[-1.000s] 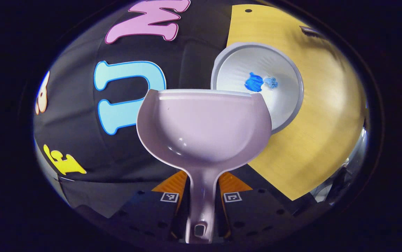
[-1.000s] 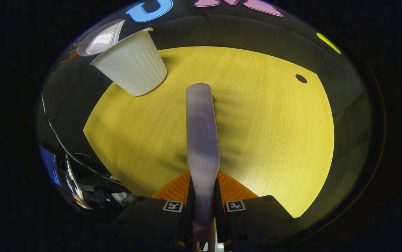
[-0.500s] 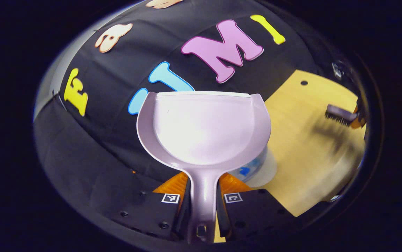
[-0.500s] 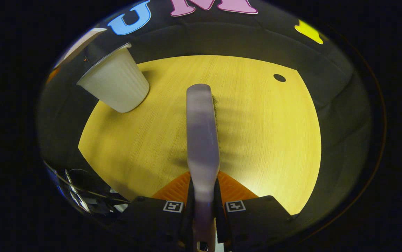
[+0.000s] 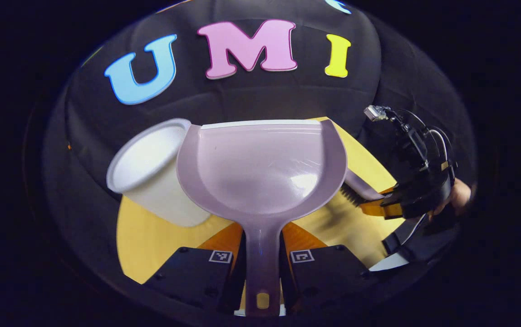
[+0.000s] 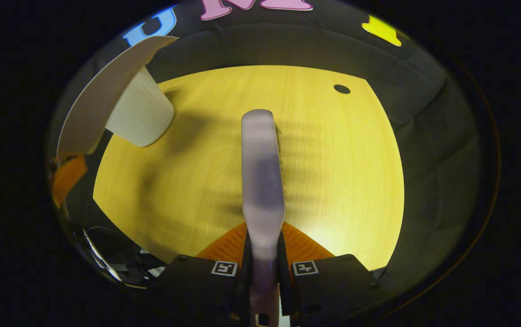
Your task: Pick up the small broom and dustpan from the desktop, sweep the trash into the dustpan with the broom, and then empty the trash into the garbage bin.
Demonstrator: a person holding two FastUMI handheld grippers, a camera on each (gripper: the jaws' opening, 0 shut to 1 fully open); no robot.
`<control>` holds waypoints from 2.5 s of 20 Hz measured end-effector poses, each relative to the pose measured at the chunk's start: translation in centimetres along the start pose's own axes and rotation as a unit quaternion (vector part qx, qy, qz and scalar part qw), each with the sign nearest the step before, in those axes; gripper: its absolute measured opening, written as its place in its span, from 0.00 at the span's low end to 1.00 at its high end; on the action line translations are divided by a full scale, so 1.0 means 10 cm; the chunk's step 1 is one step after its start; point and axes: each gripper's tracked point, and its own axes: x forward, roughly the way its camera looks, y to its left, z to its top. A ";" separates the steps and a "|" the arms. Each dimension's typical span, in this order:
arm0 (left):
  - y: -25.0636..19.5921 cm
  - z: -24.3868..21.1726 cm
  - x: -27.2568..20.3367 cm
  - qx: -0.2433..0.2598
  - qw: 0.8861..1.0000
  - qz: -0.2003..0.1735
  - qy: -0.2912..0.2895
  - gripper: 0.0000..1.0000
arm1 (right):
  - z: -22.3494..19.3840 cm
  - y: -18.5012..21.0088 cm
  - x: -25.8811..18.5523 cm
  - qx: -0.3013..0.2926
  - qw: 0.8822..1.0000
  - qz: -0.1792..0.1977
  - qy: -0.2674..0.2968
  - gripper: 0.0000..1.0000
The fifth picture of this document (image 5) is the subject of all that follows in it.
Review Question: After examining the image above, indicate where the mauve plastic dustpan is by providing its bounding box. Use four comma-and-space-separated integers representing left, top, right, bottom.
177, 119, 348, 317

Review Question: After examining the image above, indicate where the white ribbed garbage bin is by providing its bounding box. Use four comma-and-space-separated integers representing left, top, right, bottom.
106, 118, 211, 228

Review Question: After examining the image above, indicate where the small mauve broom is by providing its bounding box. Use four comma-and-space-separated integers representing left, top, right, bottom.
339, 168, 386, 207

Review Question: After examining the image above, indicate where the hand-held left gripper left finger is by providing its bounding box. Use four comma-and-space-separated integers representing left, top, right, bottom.
145, 223, 246, 314

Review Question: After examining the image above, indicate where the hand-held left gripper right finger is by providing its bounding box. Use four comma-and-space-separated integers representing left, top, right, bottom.
279, 222, 372, 314

